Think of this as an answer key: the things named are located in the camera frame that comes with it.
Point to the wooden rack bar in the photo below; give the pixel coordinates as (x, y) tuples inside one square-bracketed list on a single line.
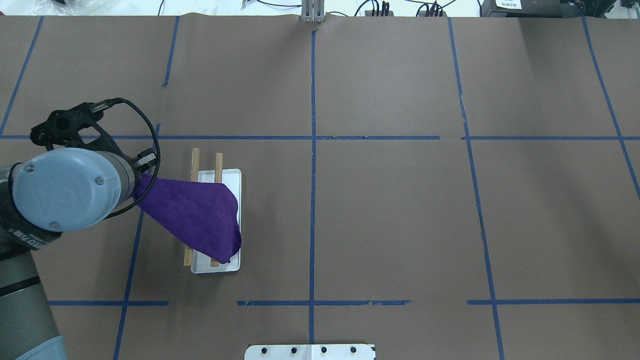
[(188, 255), (218, 177)]

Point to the white camera pole with base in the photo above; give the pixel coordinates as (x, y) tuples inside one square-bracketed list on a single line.
[(338, 351)]

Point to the upper wooden rack bar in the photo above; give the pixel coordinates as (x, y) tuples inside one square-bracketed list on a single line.
[(188, 255)]

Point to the purple towel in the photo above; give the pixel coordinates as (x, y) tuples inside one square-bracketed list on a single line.
[(201, 215)]

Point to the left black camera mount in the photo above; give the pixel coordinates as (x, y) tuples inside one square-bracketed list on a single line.
[(62, 128)]

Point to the lower wooden rack bar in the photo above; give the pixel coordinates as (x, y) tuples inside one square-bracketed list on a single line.
[(218, 177)]

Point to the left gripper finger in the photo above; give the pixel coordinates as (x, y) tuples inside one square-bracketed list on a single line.
[(145, 160)]

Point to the aluminium frame post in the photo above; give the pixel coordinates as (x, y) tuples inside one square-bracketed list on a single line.
[(313, 11)]

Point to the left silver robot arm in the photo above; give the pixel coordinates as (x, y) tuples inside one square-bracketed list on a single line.
[(62, 190)]

